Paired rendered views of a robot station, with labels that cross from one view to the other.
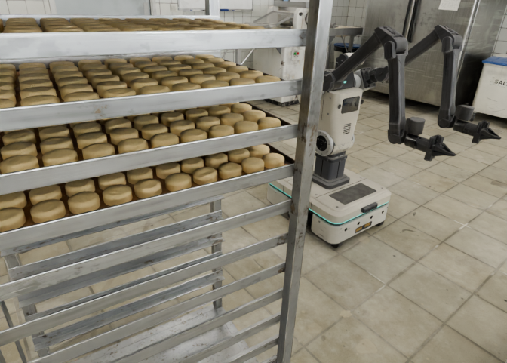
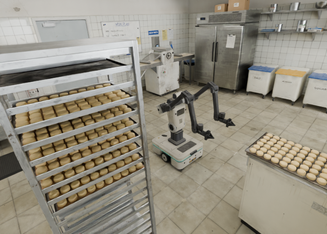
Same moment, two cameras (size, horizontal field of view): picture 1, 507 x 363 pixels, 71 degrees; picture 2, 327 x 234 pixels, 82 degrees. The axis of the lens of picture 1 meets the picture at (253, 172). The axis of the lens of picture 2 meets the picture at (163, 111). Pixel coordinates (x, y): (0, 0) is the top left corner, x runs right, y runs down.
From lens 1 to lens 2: 72 cm
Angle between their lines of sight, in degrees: 2
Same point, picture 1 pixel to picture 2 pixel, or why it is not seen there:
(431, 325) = (216, 201)
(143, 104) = (96, 168)
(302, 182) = (147, 173)
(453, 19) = (232, 51)
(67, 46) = (76, 163)
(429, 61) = (225, 70)
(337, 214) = (179, 157)
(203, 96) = (112, 161)
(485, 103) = (251, 87)
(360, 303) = (190, 194)
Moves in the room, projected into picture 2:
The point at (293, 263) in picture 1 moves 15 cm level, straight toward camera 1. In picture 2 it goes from (149, 195) to (146, 213)
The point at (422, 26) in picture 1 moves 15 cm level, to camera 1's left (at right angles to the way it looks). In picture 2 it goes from (220, 54) to (214, 54)
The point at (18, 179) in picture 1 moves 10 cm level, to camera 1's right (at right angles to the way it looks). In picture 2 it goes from (66, 195) to (84, 193)
